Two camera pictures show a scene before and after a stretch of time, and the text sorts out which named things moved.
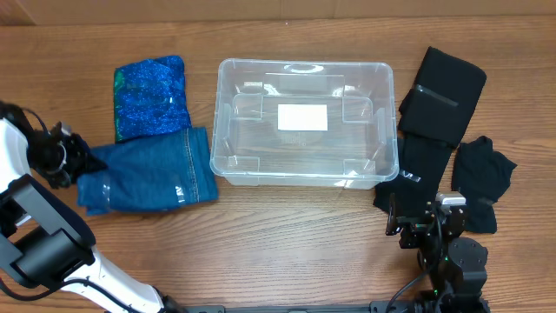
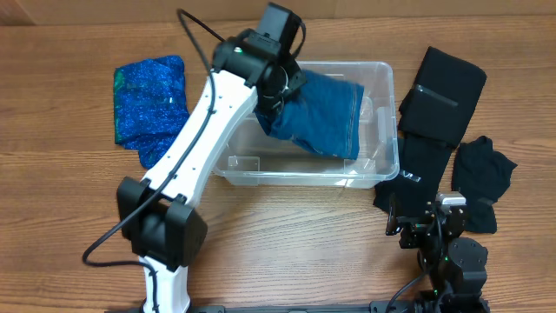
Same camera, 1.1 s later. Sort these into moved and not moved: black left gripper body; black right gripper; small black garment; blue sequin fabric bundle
Moved: black left gripper body
Not moved: small black garment; blue sequin fabric bundle; black right gripper
